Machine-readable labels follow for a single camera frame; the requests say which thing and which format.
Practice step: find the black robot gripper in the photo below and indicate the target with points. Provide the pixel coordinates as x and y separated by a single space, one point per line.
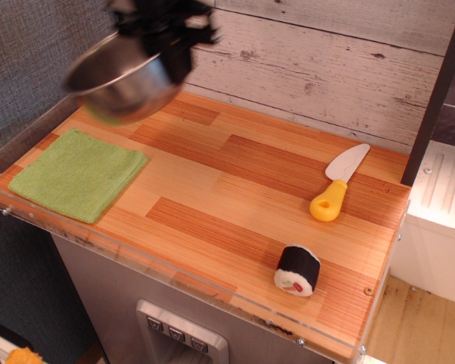
167 21

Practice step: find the stainless steel bowl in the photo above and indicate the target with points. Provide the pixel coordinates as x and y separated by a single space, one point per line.
118 82

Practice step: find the green folded towel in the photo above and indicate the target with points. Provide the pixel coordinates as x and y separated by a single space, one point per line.
78 176

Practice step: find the clear acrylic table guard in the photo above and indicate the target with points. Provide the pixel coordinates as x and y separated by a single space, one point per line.
224 250

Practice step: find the plush sushi roll toy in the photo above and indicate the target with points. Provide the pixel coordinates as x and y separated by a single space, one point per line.
298 271

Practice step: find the silver toy fridge cabinet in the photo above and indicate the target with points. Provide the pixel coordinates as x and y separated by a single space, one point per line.
109 290

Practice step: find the grey ice dispenser panel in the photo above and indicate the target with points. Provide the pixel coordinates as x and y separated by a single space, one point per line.
170 338

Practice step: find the white toy sink unit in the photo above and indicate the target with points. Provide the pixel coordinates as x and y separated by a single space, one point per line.
425 251

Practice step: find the orange plush toy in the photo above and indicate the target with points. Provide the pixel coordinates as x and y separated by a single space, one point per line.
23 356

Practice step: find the toy knife yellow handle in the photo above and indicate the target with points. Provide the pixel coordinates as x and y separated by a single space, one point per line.
327 205

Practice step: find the dark right shelf post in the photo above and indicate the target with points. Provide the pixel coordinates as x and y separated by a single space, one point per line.
429 121

